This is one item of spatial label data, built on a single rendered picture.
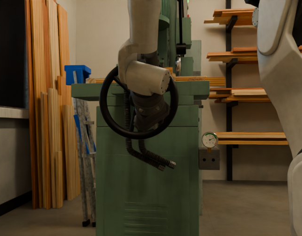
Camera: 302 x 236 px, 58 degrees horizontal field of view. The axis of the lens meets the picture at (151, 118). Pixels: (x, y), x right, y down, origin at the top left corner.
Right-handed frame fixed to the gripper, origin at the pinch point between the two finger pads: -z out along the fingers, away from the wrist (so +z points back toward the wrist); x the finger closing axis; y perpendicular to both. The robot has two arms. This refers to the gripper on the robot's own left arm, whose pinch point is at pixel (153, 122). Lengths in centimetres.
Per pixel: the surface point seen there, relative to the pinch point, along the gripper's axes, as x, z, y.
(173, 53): 43, -33, 46
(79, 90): -11.1, -14.7, 42.8
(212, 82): 41, -26, 13
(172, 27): 51, -25, 55
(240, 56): 176, -167, 96
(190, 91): 24.7, -15.3, 10.4
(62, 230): -68, -114, 35
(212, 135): 18.9, -19.0, -9.3
